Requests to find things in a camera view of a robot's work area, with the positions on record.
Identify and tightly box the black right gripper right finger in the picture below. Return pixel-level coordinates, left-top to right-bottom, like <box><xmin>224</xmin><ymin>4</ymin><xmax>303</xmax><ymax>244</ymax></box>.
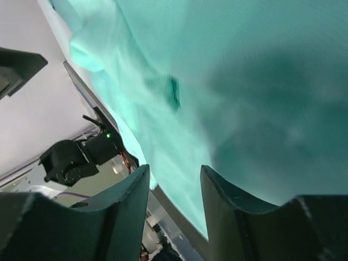
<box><xmin>201</xmin><ymin>165</ymin><xmax>347</xmax><ymax>260</ymax></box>

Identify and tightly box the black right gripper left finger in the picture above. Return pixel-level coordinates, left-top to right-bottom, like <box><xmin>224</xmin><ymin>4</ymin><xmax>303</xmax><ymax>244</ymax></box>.
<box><xmin>1</xmin><ymin>165</ymin><xmax>150</xmax><ymax>260</ymax></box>

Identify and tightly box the teal t shirt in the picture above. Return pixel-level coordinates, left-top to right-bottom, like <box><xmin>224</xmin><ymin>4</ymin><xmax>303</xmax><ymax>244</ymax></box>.
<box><xmin>51</xmin><ymin>1</ymin><xmax>347</xmax><ymax>235</ymax></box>

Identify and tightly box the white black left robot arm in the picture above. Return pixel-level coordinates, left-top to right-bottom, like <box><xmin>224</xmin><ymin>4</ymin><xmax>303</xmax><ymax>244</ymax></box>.
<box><xmin>1</xmin><ymin>48</ymin><xmax>139</xmax><ymax>187</ymax></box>

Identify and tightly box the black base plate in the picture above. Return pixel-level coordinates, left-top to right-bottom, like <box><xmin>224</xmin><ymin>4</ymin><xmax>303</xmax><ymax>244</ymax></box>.
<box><xmin>63</xmin><ymin>61</ymin><xmax>210</xmax><ymax>260</ymax></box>

